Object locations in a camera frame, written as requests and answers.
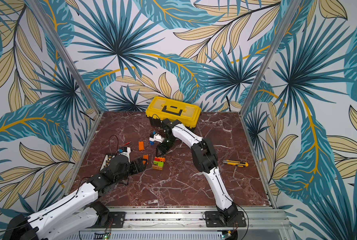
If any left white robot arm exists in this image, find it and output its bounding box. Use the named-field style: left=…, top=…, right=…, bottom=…
left=2, top=155, right=148, bottom=240

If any aluminium front rail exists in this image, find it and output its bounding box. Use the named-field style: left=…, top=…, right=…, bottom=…
left=61, top=205, right=290, bottom=240

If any yellow black toolbox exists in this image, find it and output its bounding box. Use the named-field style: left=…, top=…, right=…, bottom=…
left=145, top=97, right=201, bottom=130

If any green 2x4 brick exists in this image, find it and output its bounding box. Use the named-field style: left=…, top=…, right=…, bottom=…
left=153, top=161, right=164, bottom=168

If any yellow utility knife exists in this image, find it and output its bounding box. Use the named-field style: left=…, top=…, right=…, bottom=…
left=223, top=160, right=249, bottom=168

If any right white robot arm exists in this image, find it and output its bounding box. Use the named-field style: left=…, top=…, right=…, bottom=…
left=149, top=118, right=238, bottom=226

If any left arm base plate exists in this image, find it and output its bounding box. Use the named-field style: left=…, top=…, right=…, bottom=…
left=98, top=212, right=126, bottom=229

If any black probe cable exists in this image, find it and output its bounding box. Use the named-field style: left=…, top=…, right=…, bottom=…
left=107, top=134, right=119, bottom=155

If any tan 2x4 brick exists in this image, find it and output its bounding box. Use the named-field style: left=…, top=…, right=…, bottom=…
left=152, top=165, right=163, bottom=171

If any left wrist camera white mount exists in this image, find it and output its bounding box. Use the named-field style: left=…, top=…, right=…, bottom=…
left=117, top=146, right=131, bottom=160

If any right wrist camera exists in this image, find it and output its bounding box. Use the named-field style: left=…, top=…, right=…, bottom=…
left=149, top=131, right=164, bottom=146

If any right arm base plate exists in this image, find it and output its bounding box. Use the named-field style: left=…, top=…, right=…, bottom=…
left=203, top=211, right=247, bottom=228

